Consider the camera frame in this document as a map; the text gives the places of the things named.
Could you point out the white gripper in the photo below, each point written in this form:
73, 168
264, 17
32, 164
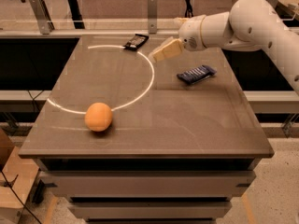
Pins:
191, 34

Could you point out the black chocolate rxbar wrapper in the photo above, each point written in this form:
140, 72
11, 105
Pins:
136, 42

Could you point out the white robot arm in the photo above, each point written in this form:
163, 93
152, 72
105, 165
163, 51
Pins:
250, 25

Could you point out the blue snack bar wrapper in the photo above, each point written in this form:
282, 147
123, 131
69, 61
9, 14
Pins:
196, 74

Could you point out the orange fruit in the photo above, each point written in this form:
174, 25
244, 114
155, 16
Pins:
98, 117

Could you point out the grey drawer cabinet table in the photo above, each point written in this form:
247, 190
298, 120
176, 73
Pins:
173, 153

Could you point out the cardboard box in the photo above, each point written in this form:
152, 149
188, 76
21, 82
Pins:
16, 180

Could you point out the middle metal railing post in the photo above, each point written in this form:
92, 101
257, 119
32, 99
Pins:
152, 16

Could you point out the left metal railing post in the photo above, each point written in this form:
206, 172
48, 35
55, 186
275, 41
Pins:
44, 22

